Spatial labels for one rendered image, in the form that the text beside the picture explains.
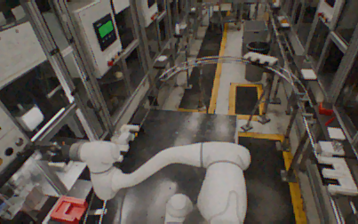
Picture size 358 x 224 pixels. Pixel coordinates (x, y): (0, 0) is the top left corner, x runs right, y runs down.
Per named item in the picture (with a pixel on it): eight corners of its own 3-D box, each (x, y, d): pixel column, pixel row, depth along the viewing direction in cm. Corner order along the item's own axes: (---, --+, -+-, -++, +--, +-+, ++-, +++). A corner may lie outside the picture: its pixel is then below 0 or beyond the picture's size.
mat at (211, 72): (214, 116, 320) (214, 115, 319) (177, 113, 333) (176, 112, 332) (230, 10, 751) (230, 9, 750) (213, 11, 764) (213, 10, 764)
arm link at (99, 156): (75, 147, 91) (83, 173, 95) (110, 147, 88) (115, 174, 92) (90, 137, 101) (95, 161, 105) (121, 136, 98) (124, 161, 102)
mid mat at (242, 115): (267, 122, 300) (267, 121, 299) (226, 118, 312) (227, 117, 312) (262, 84, 373) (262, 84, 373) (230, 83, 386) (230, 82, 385)
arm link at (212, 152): (202, 133, 86) (200, 160, 76) (249, 134, 83) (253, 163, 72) (204, 155, 95) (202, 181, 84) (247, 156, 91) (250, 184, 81)
